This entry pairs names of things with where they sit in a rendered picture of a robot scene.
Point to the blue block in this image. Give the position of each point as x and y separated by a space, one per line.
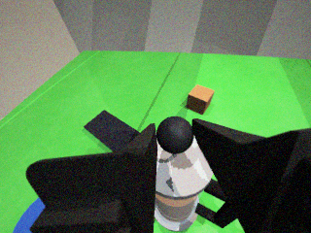
29 217

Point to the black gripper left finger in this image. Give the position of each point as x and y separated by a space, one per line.
129 173

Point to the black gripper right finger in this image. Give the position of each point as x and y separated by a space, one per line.
253 171

